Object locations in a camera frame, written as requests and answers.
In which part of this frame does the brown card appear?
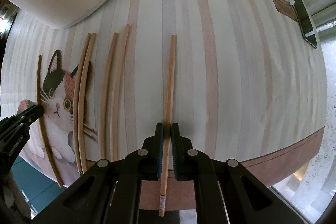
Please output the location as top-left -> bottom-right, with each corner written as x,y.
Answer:
273,0 -> 297,21

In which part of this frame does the black smartphone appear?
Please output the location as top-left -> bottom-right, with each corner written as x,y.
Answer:
293,0 -> 318,49

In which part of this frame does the striped cat table mat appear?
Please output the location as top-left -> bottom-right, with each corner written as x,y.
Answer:
0,0 -> 329,212

